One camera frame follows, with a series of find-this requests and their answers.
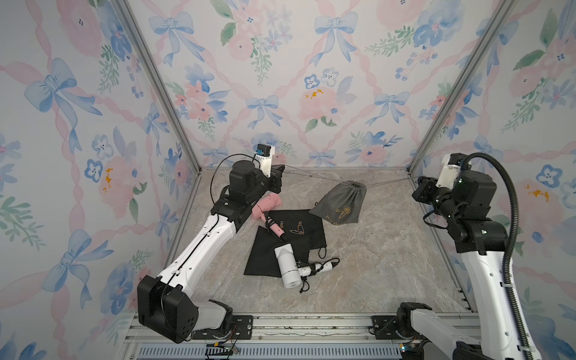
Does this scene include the grey drawstring pouch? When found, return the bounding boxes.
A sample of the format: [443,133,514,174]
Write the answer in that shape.
[283,164,410,226]

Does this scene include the pink hair dryer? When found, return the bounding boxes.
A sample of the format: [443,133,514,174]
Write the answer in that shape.
[251,193,287,242]

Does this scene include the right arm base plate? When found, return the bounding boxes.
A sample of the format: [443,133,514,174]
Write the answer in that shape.
[368,315,425,342]

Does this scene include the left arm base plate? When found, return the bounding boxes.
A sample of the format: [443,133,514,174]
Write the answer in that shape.
[192,315,254,341]

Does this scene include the white hair dryer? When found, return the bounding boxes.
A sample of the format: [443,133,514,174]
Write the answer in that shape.
[274,244,341,293]

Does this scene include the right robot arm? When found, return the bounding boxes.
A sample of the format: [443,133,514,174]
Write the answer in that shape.
[395,165,542,359]

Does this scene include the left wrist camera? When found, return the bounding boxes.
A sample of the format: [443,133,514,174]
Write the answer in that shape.
[255,143,275,178]

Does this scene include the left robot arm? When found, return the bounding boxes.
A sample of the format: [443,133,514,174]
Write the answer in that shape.
[136,156,285,344]

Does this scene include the plain black pouch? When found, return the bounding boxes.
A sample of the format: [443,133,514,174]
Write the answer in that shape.
[244,226,311,278]

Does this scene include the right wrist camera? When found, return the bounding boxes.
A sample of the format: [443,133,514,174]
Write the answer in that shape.
[436,153,467,190]

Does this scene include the aluminium front rail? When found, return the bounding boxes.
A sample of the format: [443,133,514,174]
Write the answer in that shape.
[117,313,445,359]

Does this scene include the black pouch with gold logo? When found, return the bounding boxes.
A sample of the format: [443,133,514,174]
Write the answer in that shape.
[269,209,327,260]

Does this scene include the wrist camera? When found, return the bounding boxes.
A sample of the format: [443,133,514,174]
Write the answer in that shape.
[255,143,275,178]
[436,153,467,190]

